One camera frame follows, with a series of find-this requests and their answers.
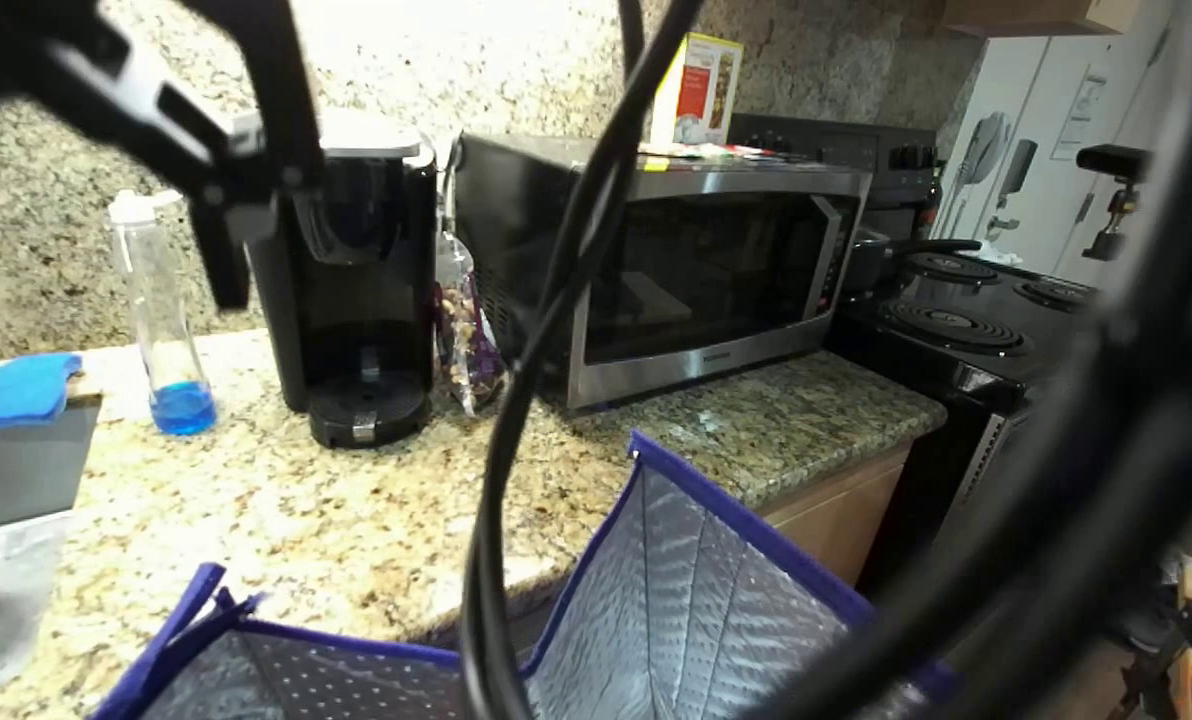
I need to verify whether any clear bottle with blue liquid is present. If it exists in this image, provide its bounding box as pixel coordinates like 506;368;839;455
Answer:
105;188;222;439

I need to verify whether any black mat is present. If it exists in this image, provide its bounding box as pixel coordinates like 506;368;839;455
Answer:
0;393;105;542

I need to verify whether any clear plastic container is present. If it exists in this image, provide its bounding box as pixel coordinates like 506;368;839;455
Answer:
0;514;79;711

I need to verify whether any white cardboard carton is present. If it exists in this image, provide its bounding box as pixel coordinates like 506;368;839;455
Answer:
1049;19;1181;291

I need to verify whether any blue insulated tote bag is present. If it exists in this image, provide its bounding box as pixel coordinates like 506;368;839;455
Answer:
88;429;958;720

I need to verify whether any black clamp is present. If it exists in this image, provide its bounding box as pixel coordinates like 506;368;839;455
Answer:
0;0;328;321

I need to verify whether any black coffee maker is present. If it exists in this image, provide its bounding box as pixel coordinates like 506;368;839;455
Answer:
242;112;442;454

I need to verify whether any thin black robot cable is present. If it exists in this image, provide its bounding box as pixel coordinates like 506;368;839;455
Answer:
455;0;712;720

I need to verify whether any blue cloth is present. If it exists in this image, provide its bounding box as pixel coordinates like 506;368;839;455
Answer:
0;350;88;433

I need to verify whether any light wood base cabinet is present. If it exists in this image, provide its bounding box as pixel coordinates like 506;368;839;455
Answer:
753;446;918;591

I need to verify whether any thick black robot hose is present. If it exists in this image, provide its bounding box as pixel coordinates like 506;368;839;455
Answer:
739;0;1192;720

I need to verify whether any clear snack bag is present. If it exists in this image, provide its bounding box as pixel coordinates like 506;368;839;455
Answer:
431;137;512;426

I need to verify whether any black electric stove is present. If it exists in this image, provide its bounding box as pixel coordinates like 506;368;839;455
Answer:
729;112;1107;606

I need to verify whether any white appliance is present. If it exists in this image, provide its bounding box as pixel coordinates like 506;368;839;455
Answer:
932;36;1090;255

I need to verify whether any stainless steel microwave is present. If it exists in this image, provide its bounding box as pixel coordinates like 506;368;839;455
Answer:
448;129;877;416

